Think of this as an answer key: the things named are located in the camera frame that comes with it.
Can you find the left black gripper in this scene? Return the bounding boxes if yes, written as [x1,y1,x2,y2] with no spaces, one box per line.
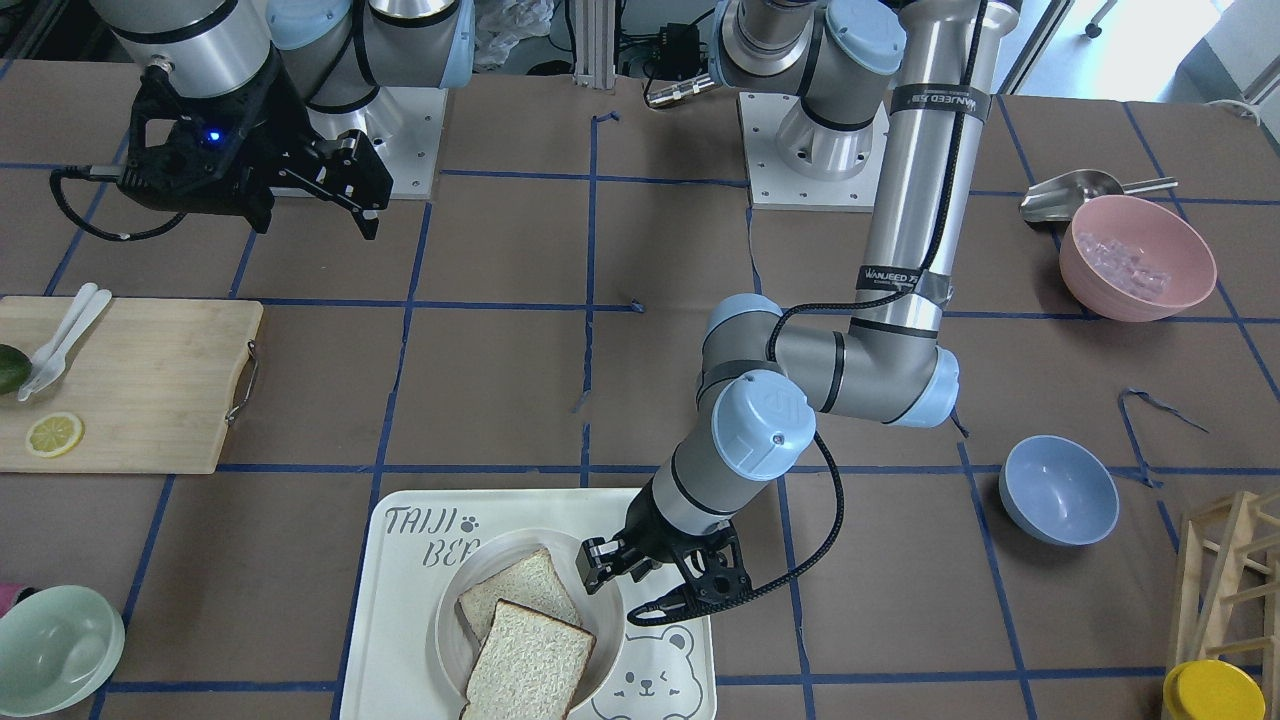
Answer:
[575,521,753,626]

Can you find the blue bowl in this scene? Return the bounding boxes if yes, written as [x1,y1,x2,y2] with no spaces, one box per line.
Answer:
[998,436,1120,547]

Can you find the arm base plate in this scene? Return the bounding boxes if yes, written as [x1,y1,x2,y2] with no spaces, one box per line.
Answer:
[739,92,890,213]
[308,87,451,200]

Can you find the bread slice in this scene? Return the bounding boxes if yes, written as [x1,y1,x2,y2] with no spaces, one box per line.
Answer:
[460,600,596,719]
[460,547,582,644]

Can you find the cream bear tray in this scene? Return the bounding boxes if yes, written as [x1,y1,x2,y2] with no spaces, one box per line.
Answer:
[339,488,718,719]

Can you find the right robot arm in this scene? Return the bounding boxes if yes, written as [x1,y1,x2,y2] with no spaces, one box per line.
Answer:
[65,1,476,240]

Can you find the wooden cutting board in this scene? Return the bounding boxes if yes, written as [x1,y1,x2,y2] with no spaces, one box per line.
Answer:
[1,297,264,474]

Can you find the wooden cup rack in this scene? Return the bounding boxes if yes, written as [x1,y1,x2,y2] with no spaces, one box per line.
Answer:
[1167,491,1279,702]

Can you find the pink cloth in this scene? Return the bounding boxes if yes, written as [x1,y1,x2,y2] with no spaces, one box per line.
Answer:
[0,583,38,615]

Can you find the cream round plate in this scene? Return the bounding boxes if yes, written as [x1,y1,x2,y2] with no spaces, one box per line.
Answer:
[425,528,625,717]

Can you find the metal scoop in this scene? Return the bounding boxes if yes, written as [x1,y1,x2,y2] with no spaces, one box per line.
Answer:
[1019,169,1180,224]

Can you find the green bowl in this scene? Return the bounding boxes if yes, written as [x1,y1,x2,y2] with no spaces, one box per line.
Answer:
[1,585,125,717]

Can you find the avocado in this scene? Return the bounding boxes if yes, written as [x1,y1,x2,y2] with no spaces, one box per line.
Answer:
[0,345,33,396]

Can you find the yellow cup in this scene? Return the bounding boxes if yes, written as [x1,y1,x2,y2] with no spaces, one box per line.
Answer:
[1162,659,1266,719]

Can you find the white plastic fork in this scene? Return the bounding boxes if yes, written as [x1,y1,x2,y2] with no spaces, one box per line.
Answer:
[15,282,99,402]

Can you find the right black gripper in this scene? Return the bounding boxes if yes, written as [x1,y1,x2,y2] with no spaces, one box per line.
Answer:
[118,65,393,241]

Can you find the bread slice on plate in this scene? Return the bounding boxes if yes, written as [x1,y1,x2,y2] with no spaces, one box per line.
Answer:
[460,547,582,644]

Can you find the pink bowl with ice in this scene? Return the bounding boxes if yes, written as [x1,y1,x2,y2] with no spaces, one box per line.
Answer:
[1059,196,1219,322]

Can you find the lemon slice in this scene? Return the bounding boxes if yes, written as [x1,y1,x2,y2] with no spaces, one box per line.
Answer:
[24,413,84,459]

